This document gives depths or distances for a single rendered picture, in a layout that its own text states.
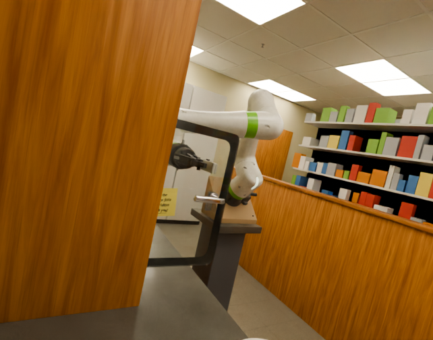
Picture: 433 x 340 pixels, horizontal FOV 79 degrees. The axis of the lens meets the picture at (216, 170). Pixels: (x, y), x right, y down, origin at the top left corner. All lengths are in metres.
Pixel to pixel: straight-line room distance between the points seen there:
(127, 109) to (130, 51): 0.11
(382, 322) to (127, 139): 2.17
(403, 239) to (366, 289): 0.47
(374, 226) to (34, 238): 2.14
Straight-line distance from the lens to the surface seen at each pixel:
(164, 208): 0.71
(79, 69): 0.56
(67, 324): 0.66
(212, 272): 1.60
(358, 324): 2.50
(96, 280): 0.65
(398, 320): 2.34
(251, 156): 1.50
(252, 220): 1.62
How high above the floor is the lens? 1.34
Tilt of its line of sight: 5 degrees down
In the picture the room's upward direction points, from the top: 13 degrees clockwise
